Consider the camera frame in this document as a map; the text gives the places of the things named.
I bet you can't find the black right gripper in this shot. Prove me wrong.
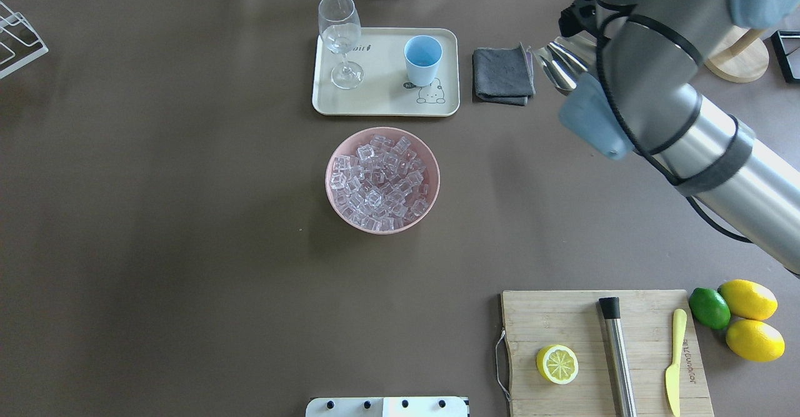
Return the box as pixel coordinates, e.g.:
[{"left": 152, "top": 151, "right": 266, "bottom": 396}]
[{"left": 558, "top": 0, "right": 598, "bottom": 38}]

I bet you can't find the steel ice scoop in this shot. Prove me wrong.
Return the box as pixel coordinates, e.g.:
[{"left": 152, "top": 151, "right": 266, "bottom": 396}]
[{"left": 532, "top": 35, "right": 596, "bottom": 96}]

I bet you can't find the pink bowl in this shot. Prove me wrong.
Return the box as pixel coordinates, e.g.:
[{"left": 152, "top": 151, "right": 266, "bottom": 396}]
[{"left": 325, "top": 128, "right": 441, "bottom": 235}]

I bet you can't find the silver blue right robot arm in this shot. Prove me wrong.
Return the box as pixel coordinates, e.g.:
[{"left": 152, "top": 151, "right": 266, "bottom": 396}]
[{"left": 558, "top": 0, "right": 798, "bottom": 274}]

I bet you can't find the light blue cup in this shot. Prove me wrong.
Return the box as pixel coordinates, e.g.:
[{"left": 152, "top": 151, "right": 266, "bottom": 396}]
[{"left": 404, "top": 35, "right": 443, "bottom": 87}]

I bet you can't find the clear ice cubes pile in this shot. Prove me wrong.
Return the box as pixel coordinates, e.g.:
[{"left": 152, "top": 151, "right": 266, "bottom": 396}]
[{"left": 330, "top": 133, "right": 433, "bottom": 231}]

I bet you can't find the grey folded cloth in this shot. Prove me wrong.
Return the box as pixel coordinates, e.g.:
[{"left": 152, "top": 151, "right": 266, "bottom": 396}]
[{"left": 472, "top": 44, "right": 536, "bottom": 106}]

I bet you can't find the cream serving tray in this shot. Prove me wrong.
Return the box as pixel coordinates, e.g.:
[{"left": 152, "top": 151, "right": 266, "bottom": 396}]
[{"left": 312, "top": 28, "right": 461, "bottom": 117}]

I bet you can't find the clear wine glass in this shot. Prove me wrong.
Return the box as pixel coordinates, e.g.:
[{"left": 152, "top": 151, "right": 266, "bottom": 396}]
[{"left": 317, "top": 0, "right": 364, "bottom": 90}]

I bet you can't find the bamboo cutting board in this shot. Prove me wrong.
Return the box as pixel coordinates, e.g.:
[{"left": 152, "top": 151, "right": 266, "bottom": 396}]
[{"left": 501, "top": 289, "right": 689, "bottom": 416}]

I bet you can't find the green lime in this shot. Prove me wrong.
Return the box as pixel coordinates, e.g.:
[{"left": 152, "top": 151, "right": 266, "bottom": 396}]
[{"left": 688, "top": 287, "right": 731, "bottom": 331}]

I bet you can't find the yellow lemon upper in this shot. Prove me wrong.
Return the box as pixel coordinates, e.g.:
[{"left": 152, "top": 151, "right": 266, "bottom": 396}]
[{"left": 717, "top": 278, "right": 778, "bottom": 321}]

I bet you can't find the yellow lemon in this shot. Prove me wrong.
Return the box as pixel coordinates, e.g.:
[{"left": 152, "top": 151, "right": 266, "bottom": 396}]
[
  {"left": 725, "top": 319, "right": 786, "bottom": 363},
  {"left": 717, "top": 278, "right": 778, "bottom": 321}
]

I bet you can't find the half lemon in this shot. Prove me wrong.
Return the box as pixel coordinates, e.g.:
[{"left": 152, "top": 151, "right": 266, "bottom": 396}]
[{"left": 536, "top": 344, "right": 579, "bottom": 385}]

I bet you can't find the steel muddler black tip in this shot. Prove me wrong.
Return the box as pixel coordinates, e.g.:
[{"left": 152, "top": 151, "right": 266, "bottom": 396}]
[{"left": 598, "top": 296, "right": 638, "bottom": 416}]

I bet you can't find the yellow lemon lower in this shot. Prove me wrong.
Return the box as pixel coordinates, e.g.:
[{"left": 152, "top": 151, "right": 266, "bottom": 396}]
[{"left": 725, "top": 319, "right": 786, "bottom": 363}]

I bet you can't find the yellow plastic knife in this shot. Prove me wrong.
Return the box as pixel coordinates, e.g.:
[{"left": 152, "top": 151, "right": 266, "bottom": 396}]
[{"left": 664, "top": 308, "right": 688, "bottom": 416}]

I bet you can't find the black picture frame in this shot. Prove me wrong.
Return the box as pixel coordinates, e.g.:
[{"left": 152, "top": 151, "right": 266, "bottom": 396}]
[{"left": 769, "top": 30, "right": 799, "bottom": 84}]

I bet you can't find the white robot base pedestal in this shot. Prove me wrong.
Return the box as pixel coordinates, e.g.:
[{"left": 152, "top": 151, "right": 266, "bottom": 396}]
[{"left": 305, "top": 395, "right": 471, "bottom": 416}]

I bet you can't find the white wire cup rack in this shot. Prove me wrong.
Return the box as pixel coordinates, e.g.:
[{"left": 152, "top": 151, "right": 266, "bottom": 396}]
[{"left": 1, "top": 2, "right": 49, "bottom": 79}]

